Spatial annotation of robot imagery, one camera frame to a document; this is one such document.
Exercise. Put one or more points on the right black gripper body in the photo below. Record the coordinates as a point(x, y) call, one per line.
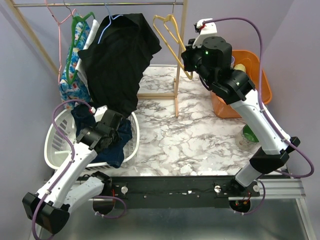
point(192, 61)

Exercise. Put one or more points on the yellow hanger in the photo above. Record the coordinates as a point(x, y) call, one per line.
point(172, 34)

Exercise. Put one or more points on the black pleated skirt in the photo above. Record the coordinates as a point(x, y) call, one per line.
point(115, 67)

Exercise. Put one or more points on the light blue wire hanger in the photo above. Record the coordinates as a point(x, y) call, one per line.
point(108, 29)

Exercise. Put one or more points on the blue denim skirt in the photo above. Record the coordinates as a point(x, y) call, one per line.
point(114, 155)

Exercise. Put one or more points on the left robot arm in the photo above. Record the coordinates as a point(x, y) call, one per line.
point(51, 206)

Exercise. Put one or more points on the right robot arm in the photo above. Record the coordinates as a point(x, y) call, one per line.
point(211, 60)

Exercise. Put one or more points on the cream cup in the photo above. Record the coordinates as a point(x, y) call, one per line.
point(240, 67)

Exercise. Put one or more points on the wooden clothes rack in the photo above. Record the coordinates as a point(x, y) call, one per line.
point(142, 96)

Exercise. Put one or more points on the green interior mug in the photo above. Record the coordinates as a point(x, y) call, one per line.
point(246, 140)

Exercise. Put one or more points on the white cloth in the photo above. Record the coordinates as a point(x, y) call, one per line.
point(80, 67)

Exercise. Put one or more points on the floral blue garment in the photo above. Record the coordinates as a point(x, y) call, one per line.
point(70, 85)

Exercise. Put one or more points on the white laundry basket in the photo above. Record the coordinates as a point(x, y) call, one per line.
point(56, 149)

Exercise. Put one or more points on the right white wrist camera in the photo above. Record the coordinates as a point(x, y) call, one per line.
point(205, 28)

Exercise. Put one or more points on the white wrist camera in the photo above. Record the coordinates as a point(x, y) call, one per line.
point(100, 111)
point(205, 28)

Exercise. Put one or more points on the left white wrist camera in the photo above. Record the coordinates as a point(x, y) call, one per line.
point(100, 111)

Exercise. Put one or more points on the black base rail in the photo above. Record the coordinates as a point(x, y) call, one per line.
point(168, 192)

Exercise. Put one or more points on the pink wire hanger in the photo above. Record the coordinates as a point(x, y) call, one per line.
point(59, 23)

